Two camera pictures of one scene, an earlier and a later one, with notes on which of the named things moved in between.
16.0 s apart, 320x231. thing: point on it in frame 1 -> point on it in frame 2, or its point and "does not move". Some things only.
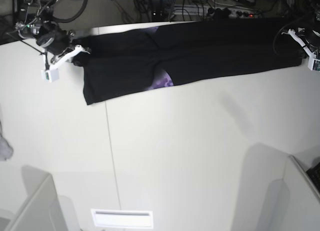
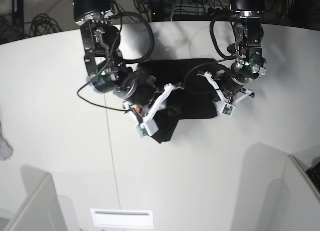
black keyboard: [314, 175] does not move
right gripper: [312, 40] -> [240, 75]
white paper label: [123, 218] does not move
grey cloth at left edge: [6, 151] does not move
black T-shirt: [117, 62] -> [194, 98]
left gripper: [50, 38] -> [134, 85]
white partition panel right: [296, 206] does not move
